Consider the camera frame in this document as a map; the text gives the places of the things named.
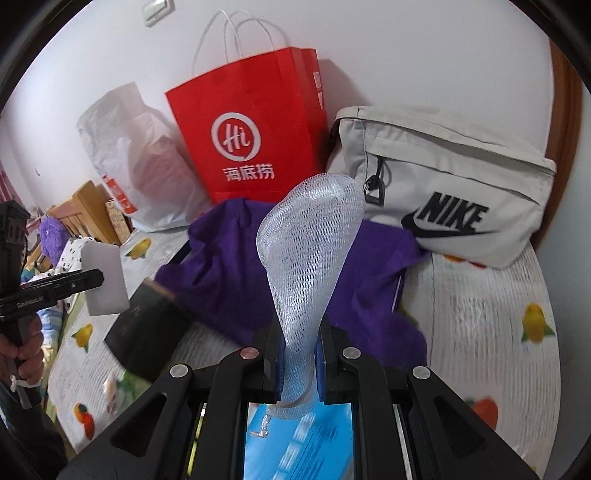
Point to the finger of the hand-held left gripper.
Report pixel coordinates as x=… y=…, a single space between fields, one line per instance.
x=69 y=280

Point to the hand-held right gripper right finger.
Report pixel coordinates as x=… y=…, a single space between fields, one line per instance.
x=321 y=369

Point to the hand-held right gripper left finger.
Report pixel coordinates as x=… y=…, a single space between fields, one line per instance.
x=276 y=369

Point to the white foam sheet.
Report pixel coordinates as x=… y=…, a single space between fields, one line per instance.
x=107 y=295

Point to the white foam net sleeve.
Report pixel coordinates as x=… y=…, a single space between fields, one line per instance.
x=304 y=258

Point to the person's left forearm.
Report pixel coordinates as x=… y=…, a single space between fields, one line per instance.
x=32 y=438

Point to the person's left hand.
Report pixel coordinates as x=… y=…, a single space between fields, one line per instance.
x=31 y=350

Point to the polka dot cloth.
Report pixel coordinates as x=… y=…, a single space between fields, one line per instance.
x=69 y=258

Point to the purple plush toy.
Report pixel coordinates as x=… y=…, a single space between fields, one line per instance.
x=51 y=240

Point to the wooden furniture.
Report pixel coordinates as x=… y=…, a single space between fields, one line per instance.
x=92 y=207

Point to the blue tissue pack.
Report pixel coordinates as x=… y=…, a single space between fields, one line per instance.
x=300 y=447

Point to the black box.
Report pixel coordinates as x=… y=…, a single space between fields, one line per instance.
x=147 y=327

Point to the purple cloth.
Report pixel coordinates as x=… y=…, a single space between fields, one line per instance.
x=221 y=258

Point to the white plastic bag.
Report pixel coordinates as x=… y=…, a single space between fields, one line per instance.
x=138 y=152

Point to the fruit print bedsheet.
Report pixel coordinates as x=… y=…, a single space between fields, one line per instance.
x=485 y=323

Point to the red paper bag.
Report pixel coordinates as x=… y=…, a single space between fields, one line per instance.
x=244 y=138

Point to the grey waist bag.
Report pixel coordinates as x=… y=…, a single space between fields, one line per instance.
x=452 y=175

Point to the white wall box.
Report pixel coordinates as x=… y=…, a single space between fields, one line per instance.
x=156 y=10

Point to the wooden bed frame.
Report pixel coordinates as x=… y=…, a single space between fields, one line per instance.
x=565 y=115

